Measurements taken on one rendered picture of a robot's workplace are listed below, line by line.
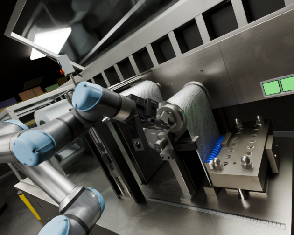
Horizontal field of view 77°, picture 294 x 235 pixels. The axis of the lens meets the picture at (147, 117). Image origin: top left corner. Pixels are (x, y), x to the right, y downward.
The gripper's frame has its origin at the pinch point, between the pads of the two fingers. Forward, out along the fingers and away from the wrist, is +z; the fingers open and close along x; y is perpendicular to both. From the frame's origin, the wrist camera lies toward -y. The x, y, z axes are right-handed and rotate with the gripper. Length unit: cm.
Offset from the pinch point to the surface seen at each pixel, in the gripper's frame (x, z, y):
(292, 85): -37, 31, 19
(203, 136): -6.6, 17.2, -0.7
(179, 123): -4.7, 2.5, 1.8
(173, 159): 2.0, 8.2, -10.9
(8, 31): 84, -48, 60
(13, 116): 96, -32, 12
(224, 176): -15.8, 13.6, -16.3
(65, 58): 51, -23, 40
